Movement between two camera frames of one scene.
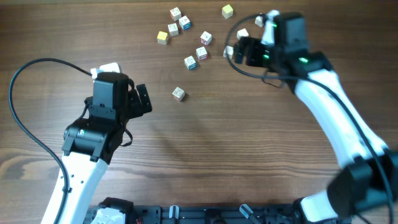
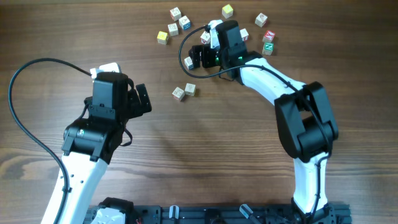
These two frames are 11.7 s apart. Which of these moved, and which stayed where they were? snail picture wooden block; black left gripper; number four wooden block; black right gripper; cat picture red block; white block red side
Moved: number four wooden block; black right gripper
Stayed: white block red side; cat picture red block; black left gripper; snail picture wooden block
